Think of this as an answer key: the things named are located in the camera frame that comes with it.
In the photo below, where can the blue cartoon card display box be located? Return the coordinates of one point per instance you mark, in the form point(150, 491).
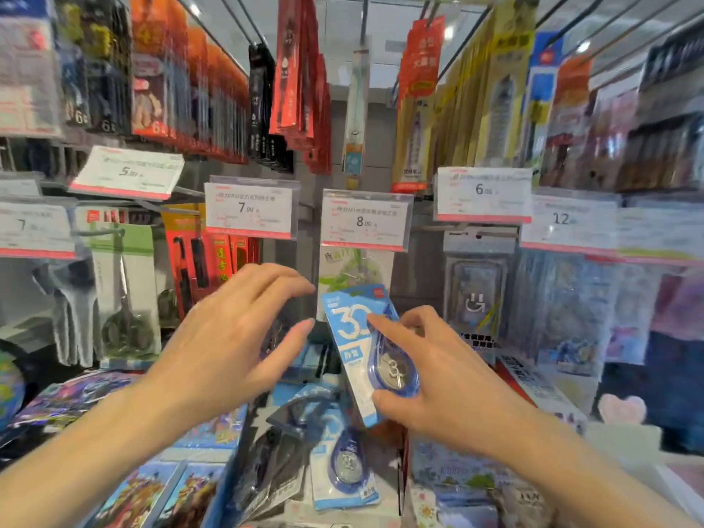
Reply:
point(154, 494)

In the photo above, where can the person's right hand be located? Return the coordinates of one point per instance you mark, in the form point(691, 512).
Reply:
point(467, 395)

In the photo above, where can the white price tag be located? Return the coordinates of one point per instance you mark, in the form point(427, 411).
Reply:
point(127, 172)
point(569, 219)
point(19, 188)
point(660, 233)
point(366, 219)
point(250, 208)
point(484, 195)
point(33, 228)

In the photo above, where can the scissors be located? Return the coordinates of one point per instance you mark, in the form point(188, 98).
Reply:
point(126, 241)

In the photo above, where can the row of blue stationery packs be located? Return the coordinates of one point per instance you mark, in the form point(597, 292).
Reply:
point(566, 318)

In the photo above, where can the green correction tape package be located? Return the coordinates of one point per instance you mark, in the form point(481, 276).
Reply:
point(352, 266)

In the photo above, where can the white red label sticker packs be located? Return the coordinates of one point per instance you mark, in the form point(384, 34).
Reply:
point(27, 76)

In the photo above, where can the clear blister compass package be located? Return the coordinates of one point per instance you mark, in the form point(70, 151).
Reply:
point(476, 302)

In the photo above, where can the clear packs of grey scissors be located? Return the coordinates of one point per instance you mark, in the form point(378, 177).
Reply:
point(71, 313)

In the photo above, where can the person's left hand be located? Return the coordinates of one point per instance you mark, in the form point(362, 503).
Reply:
point(220, 351)

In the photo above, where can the pink purple stationery packs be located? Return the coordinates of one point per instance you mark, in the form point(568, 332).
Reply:
point(671, 351)

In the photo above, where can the black holographic card box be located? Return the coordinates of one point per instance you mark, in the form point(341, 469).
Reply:
point(71, 395)

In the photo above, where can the blue correction tape package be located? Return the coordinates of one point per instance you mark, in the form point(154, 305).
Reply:
point(352, 351)

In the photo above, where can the orange pen set packages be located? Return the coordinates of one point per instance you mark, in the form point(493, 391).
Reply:
point(223, 258)

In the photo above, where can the blue globe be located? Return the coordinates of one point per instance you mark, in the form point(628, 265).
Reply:
point(10, 390)

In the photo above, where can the pink heart figure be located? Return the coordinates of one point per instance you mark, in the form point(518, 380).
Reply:
point(621, 409)

